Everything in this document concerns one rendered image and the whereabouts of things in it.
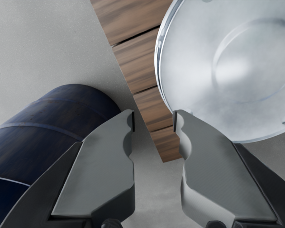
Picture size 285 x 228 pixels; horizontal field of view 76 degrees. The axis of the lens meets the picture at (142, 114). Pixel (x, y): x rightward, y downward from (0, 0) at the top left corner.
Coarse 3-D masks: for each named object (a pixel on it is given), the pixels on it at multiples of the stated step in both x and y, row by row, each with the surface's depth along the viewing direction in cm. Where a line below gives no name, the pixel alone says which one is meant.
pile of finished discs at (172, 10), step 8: (176, 0) 24; (208, 0) 25; (176, 8) 25; (168, 16) 25; (168, 24) 26; (160, 32) 27; (160, 40) 28; (160, 48) 28; (160, 88) 30; (192, 112) 33
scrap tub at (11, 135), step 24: (48, 96) 60; (72, 96) 60; (96, 96) 67; (24, 120) 45; (48, 120) 45; (72, 120) 49; (96, 120) 55; (0, 144) 36; (24, 144) 36; (48, 144) 38; (72, 144) 42; (0, 168) 30; (24, 168) 32; (0, 192) 59; (0, 216) 56
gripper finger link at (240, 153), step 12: (240, 144) 9; (240, 156) 8; (252, 156) 8; (252, 168) 7; (264, 168) 7; (264, 180) 7; (276, 180) 7; (264, 192) 6; (276, 192) 6; (276, 204) 6; (276, 216) 6
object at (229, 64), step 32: (192, 0) 24; (224, 0) 24; (256, 0) 24; (192, 32) 26; (224, 32) 26; (256, 32) 25; (160, 64) 28; (192, 64) 28; (224, 64) 27; (256, 64) 27; (192, 96) 31; (224, 96) 30; (256, 96) 30; (224, 128) 33; (256, 128) 33
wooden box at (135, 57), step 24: (96, 0) 28; (120, 0) 28; (144, 0) 28; (168, 0) 28; (120, 24) 30; (144, 24) 30; (120, 48) 31; (144, 48) 31; (144, 72) 33; (144, 96) 36; (144, 120) 38; (168, 120) 38; (168, 144) 41
